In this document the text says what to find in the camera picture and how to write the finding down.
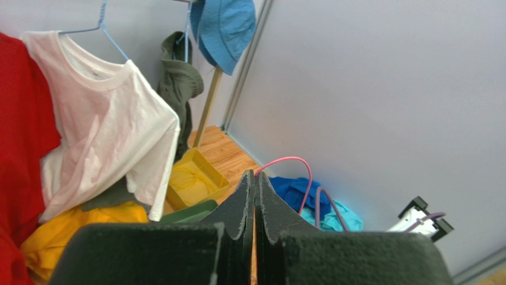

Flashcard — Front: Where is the wooden rack pole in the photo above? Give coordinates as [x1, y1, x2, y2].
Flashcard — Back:
[193, 66, 223, 148]

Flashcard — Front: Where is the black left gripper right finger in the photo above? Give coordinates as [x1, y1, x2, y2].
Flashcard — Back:
[255, 173, 453, 284]

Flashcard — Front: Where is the dark blue cloth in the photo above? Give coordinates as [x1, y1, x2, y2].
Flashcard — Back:
[269, 177, 321, 212]

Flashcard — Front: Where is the white hanging tank top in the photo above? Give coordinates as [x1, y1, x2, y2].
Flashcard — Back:
[21, 31, 180, 223]

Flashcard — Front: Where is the green plastic tray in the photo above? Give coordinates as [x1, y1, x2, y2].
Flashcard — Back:
[159, 199, 219, 224]

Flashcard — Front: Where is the pink cable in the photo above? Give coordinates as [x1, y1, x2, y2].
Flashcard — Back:
[255, 156, 314, 216]

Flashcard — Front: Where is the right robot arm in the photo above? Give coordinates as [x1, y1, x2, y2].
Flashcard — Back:
[314, 187, 454, 242]

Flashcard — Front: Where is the yellow crumpled garment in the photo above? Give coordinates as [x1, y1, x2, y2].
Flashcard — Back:
[21, 201, 148, 281]

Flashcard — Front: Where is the yellow plastic tray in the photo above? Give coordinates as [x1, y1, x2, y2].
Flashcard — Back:
[163, 148, 230, 214]

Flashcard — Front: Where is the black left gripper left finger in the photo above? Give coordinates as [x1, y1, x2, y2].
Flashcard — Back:
[49, 170, 254, 284]

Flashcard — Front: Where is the light blue clothes hanger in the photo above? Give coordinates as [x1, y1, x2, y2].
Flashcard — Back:
[58, 0, 129, 62]

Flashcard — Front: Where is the olive green hanging garment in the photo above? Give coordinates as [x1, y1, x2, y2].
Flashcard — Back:
[157, 31, 204, 162]

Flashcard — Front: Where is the turquoise cloth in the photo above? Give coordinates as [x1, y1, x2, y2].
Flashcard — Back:
[299, 199, 365, 233]

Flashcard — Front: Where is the light blue bucket hat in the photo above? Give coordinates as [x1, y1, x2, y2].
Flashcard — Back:
[190, 0, 257, 75]

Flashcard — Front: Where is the red hanging shirt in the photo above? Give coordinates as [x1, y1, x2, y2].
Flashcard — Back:
[1, 34, 60, 284]

